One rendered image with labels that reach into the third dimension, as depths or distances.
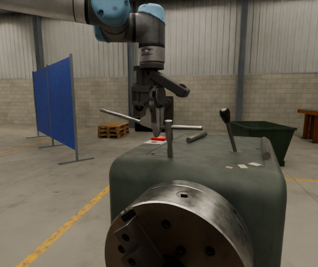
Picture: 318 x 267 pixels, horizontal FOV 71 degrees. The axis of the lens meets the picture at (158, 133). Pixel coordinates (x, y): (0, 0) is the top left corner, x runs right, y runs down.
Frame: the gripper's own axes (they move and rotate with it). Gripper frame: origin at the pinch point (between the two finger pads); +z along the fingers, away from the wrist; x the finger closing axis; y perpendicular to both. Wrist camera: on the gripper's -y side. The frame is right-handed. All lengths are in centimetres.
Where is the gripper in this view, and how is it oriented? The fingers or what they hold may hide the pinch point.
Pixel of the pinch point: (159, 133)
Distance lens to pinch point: 66.8
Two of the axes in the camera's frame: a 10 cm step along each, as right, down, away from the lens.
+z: 0.0, 9.9, 1.6
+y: -9.2, -0.6, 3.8
